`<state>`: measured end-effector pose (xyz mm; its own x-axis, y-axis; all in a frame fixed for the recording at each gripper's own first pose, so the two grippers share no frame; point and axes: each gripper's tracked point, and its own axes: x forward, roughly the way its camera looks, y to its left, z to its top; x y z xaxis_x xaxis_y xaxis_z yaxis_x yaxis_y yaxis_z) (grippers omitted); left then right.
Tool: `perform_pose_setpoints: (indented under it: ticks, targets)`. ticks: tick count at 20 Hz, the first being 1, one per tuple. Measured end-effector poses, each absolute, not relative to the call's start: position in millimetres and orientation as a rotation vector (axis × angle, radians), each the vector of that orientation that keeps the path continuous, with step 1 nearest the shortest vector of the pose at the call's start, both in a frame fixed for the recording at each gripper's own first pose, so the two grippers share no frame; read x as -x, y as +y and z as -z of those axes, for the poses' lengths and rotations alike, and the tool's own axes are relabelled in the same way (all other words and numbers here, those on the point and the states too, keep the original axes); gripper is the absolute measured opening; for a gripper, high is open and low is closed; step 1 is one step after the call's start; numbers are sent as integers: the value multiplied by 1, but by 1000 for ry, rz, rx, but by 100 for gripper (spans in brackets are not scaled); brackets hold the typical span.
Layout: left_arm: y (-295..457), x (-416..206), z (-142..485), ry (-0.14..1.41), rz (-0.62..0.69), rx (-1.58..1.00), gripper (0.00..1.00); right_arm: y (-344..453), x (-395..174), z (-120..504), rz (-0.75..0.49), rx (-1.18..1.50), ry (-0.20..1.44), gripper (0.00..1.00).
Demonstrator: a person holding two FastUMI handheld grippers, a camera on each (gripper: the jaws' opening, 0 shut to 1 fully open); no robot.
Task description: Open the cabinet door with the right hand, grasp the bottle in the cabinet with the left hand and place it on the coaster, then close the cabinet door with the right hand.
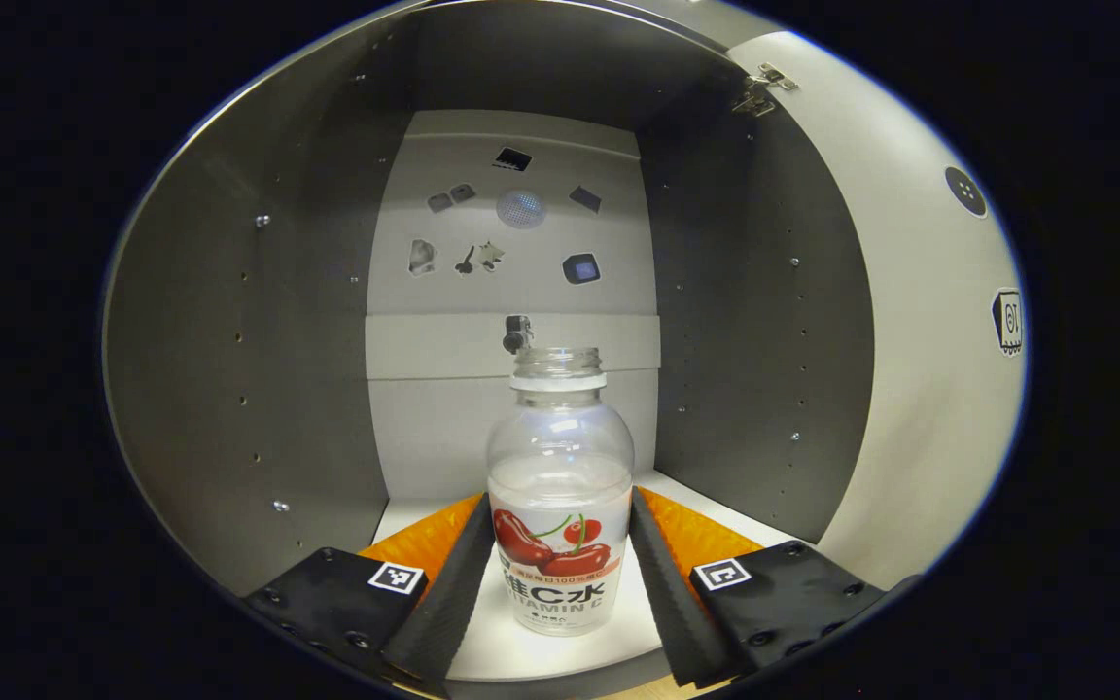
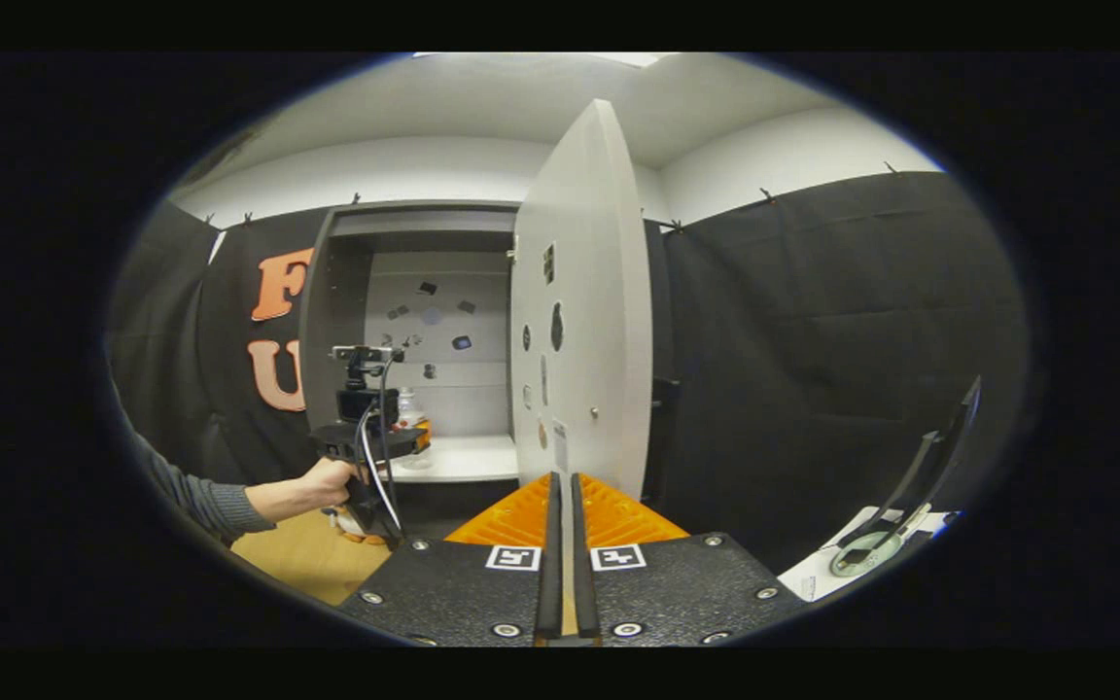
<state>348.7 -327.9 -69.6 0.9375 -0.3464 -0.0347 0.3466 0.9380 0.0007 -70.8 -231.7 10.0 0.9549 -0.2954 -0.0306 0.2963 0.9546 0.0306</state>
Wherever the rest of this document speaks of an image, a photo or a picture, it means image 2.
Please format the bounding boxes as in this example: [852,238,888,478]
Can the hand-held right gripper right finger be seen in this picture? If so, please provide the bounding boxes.
[572,472,804,648]

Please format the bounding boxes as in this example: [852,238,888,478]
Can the clear plastic bottle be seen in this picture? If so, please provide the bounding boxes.
[395,386,430,458]

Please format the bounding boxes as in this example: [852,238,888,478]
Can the white cabinet shelf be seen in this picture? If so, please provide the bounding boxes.
[390,435,522,484]

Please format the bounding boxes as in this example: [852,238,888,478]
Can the black stand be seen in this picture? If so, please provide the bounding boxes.
[830,374,984,579]

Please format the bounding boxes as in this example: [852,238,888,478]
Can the grey cabinet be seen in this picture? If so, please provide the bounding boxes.
[297,199,522,516]

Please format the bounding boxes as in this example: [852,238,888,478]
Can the black backdrop cloth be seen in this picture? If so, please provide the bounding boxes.
[108,170,1028,575]

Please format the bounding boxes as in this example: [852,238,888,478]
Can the penguin plush toy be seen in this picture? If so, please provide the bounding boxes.
[327,506,391,545]

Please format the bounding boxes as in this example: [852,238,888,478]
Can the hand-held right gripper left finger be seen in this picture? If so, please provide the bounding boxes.
[336,472,566,648]

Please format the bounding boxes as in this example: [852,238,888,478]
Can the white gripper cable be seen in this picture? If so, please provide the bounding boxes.
[356,365,405,541]

